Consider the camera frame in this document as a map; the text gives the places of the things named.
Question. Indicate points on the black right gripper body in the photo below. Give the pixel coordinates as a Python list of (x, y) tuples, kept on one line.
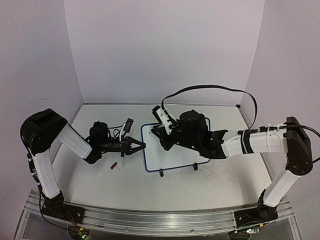
[(188, 141)]

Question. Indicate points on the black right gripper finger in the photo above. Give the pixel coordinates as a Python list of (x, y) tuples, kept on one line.
[(158, 128), (160, 133)]

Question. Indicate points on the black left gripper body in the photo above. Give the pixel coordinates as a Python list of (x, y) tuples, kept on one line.
[(104, 144)]

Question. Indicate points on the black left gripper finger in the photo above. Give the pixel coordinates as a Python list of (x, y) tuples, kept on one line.
[(132, 140), (133, 150)]

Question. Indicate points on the blue framed whiteboard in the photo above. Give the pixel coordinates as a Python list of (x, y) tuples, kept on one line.
[(157, 159)]

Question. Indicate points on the red marker cap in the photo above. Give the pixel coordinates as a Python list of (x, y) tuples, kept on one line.
[(113, 166)]

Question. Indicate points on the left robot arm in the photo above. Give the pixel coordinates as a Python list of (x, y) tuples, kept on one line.
[(39, 131)]

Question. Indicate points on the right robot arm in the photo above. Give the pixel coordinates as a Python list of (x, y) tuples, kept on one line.
[(288, 141)]

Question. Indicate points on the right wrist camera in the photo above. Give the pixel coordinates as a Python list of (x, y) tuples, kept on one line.
[(165, 118)]

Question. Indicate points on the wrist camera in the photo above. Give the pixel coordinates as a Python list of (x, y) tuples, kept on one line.
[(165, 118), (125, 128)]

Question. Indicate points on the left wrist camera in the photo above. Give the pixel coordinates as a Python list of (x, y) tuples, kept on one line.
[(125, 128)]

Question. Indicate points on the aluminium front rail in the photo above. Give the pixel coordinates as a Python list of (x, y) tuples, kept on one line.
[(167, 223)]

